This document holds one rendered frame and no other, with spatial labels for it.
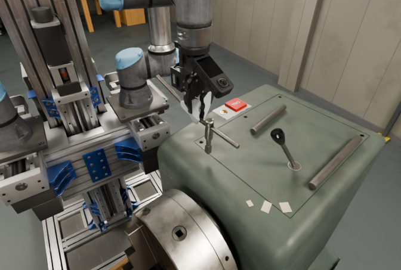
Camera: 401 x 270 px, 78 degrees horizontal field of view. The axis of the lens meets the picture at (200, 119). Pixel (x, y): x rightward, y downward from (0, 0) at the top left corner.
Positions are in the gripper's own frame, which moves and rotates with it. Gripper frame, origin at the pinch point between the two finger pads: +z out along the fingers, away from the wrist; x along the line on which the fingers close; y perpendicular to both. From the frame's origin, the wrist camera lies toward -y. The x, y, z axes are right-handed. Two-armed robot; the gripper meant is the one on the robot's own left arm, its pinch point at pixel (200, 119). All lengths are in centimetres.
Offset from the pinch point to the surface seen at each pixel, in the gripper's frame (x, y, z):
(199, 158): 1.6, -1.4, 12.3
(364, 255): -103, -55, 138
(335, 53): -267, 61, 72
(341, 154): -27.5, -28.8, 10.0
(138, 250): 27.0, -7.9, 21.2
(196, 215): 13.6, -13.7, 14.1
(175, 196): 13.6, -5.5, 15.3
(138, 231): 25.3, -5.6, 18.0
